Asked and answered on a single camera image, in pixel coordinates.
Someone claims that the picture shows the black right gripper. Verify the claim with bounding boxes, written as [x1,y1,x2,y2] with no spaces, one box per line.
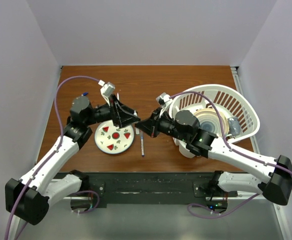
[135,107,189,143]

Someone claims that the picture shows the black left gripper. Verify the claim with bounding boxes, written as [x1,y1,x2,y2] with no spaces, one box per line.
[85,93,140,128]

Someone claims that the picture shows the white pen with printed text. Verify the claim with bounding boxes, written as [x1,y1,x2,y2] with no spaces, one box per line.
[140,132,145,157]

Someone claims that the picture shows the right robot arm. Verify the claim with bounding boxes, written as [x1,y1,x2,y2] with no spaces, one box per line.
[136,108,292,206]

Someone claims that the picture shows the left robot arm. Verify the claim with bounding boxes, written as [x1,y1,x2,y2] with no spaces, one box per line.
[5,94,140,225]

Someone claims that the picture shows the watermelon pattern plate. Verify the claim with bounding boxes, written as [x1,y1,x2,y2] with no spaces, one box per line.
[94,120,135,155]

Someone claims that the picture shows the beige stacked plates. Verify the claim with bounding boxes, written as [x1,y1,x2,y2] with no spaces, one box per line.
[193,108,229,137]

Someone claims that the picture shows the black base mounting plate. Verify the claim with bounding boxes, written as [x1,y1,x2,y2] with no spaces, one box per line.
[73,172,237,210]

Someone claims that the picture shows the grey cup in basket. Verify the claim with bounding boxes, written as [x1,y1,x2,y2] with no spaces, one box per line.
[227,116,240,136]

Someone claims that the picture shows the white plastic basket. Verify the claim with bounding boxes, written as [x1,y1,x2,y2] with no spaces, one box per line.
[168,84,260,144]

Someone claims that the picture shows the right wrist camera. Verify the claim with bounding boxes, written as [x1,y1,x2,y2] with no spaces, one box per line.
[156,92,173,113]

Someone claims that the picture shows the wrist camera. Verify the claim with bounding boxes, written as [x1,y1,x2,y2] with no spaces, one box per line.
[98,80,115,105]
[156,92,173,113]

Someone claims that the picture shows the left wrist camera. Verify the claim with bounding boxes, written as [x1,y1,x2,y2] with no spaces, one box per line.
[98,80,115,105]

